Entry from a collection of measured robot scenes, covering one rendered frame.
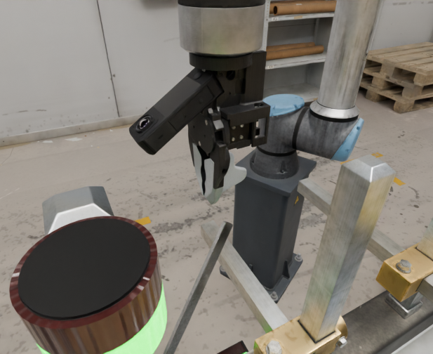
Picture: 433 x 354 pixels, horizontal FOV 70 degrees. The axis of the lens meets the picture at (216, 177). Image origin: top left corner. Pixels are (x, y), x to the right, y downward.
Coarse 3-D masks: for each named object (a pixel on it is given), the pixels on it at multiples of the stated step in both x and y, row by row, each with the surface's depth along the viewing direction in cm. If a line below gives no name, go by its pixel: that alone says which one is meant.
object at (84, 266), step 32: (96, 224) 15; (128, 224) 15; (32, 256) 14; (64, 256) 14; (96, 256) 14; (128, 256) 14; (32, 288) 12; (64, 288) 12; (96, 288) 12; (128, 288) 12; (64, 320) 11
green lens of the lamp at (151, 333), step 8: (160, 304) 15; (160, 312) 15; (152, 320) 14; (160, 320) 15; (144, 328) 14; (152, 328) 14; (160, 328) 15; (136, 336) 13; (144, 336) 14; (152, 336) 14; (160, 336) 15; (128, 344) 13; (136, 344) 13; (144, 344) 14; (152, 344) 15; (112, 352) 13; (120, 352) 13; (128, 352) 13; (136, 352) 14; (144, 352) 14; (152, 352) 15
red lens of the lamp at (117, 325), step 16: (16, 272) 13; (160, 272) 15; (16, 288) 12; (144, 288) 12; (160, 288) 14; (16, 304) 12; (128, 304) 12; (144, 304) 13; (32, 320) 11; (48, 320) 11; (80, 320) 11; (96, 320) 11; (112, 320) 12; (128, 320) 12; (144, 320) 13; (32, 336) 12; (48, 336) 12; (64, 336) 11; (80, 336) 11; (96, 336) 12; (112, 336) 12; (128, 336) 13; (48, 352) 12; (64, 352) 12; (80, 352) 12; (96, 352) 12
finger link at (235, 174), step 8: (208, 160) 40; (232, 160) 41; (208, 168) 40; (232, 168) 42; (240, 168) 43; (208, 176) 41; (232, 176) 43; (240, 176) 43; (208, 184) 42; (224, 184) 43; (232, 184) 44; (208, 192) 43; (216, 192) 42; (208, 200) 45; (216, 200) 44
